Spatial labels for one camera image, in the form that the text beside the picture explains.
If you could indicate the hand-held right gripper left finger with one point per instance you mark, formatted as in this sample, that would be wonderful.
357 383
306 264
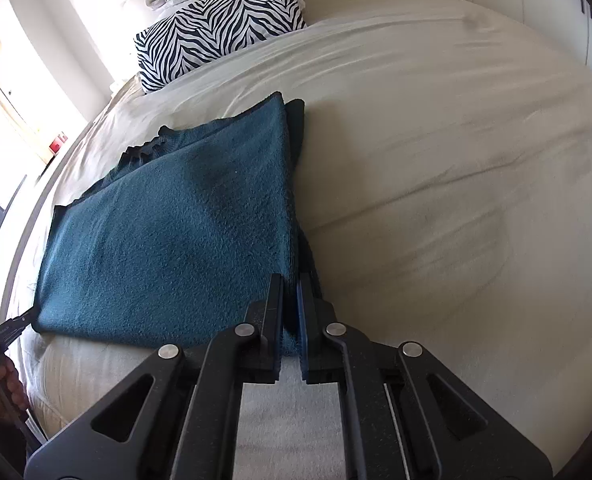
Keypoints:
273 312

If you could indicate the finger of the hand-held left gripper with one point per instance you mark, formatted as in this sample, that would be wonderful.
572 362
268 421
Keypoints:
13 327

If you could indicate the person's left hand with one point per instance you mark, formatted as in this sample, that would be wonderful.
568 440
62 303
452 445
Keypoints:
8 385

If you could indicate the teal knit sweater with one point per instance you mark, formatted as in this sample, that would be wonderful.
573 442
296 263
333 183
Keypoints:
176 235

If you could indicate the small red box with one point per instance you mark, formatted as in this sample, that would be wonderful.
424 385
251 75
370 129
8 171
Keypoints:
57 143

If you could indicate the zebra print pillow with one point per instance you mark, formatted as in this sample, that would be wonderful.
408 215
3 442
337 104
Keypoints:
216 25

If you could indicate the bed with white sheet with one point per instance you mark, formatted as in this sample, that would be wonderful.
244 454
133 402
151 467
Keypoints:
425 160

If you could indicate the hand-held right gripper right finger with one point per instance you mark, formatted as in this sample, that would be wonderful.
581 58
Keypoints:
306 322

